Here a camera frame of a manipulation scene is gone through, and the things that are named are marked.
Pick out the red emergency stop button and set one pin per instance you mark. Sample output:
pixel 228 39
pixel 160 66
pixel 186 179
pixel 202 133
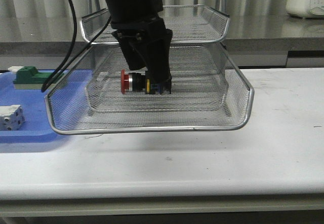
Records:
pixel 137 82

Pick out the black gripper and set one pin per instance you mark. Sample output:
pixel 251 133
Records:
pixel 145 43

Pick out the white terminal block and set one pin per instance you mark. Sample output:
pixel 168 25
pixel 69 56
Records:
pixel 12 117

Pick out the white appliance in background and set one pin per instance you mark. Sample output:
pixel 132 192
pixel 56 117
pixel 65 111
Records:
pixel 305 8

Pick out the grey stone counter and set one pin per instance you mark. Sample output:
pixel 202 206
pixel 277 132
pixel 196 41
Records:
pixel 252 41

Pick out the silver mesh rack frame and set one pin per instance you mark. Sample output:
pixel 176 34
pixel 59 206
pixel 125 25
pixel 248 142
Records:
pixel 187 61

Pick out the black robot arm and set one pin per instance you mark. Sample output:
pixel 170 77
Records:
pixel 130 10

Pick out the silver mesh tray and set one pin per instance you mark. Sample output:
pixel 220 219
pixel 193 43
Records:
pixel 241 95
pixel 189 23
pixel 189 95

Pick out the green terminal block component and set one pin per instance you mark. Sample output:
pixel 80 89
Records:
pixel 28 77

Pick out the blue plastic tray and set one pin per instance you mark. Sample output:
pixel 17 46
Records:
pixel 25 133

